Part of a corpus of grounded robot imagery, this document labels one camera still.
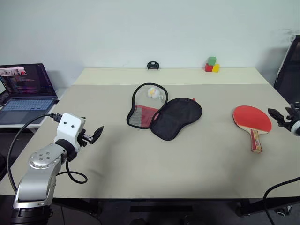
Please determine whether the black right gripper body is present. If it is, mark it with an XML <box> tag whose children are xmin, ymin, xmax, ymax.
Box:
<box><xmin>282</xmin><ymin>102</ymin><xmax>300</xmax><ymax>127</ymax></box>

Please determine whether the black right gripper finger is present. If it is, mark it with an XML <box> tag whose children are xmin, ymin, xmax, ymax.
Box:
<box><xmin>268</xmin><ymin>108</ymin><xmax>285</xmax><ymax>127</ymax></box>

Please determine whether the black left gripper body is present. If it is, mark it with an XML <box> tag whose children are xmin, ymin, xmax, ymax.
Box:
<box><xmin>77</xmin><ymin>129</ymin><xmax>95</xmax><ymax>148</ymax></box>

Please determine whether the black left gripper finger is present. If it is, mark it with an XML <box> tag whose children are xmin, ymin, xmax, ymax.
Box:
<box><xmin>91</xmin><ymin>126</ymin><xmax>105</xmax><ymax>144</ymax></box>

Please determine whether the red table tennis paddle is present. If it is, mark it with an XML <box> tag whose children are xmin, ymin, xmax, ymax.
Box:
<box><xmin>232</xmin><ymin>105</ymin><xmax>272</xmax><ymax>153</ymax></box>

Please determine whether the white plush keychain charm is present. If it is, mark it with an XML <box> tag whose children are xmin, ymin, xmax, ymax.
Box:
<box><xmin>147</xmin><ymin>87</ymin><xmax>165</xmax><ymax>101</ymax></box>

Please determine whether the black red mesh paddle case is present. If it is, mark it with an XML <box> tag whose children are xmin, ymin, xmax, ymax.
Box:
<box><xmin>126</xmin><ymin>82</ymin><xmax>203</xmax><ymax>142</ymax></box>

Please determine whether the black chair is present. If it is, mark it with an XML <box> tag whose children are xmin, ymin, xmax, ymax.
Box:
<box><xmin>273</xmin><ymin>35</ymin><xmax>300</xmax><ymax>106</ymax></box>

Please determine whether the white side table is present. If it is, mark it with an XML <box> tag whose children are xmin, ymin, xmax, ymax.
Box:
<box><xmin>0</xmin><ymin>88</ymin><xmax>69</xmax><ymax>134</ymax></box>

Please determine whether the open grey laptop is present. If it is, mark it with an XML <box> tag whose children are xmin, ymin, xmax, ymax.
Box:
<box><xmin>0</xmin><ymin>63</ymin><xmax>60</xmax><ymax>125</ymax></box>

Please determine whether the black device beside laptop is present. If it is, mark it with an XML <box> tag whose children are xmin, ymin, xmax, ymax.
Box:
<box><xmin>0</xmin><ymin>90</ymin><xmax>11</xmax><ymax>106</ymax></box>

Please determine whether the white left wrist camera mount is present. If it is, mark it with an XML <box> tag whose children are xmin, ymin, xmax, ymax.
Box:
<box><xmin>57</xmin><ymin>113</ymin><xmax>86</xmax><ymax>150</ymax></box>

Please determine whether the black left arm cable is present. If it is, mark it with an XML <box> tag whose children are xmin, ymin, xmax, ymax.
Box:
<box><xmin>7</xmin><ymin>113</ymin><xmax>89</xmax><ymax>195</ymax></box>

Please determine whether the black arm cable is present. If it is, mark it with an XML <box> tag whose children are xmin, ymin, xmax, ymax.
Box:
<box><xmin>7</xmin><ymin>113</ymin><xmax>89</xmax><ymax>195</ymax></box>
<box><xmin>262</xmin><ymin>176</ymin><xmax>300</xmax><ymax>225</ymax></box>

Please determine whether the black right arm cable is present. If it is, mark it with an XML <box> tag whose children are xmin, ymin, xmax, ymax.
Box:
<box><xmin>262</xmin><ymin>176</ymin><xmax>300</xmax><ymax>225</ymax></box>

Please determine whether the black table frame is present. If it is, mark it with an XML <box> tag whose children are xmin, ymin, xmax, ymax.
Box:
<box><xmin>52</xmin><ymin>197</ymin><xmax>300</xmax><ymax>218</ymax></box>

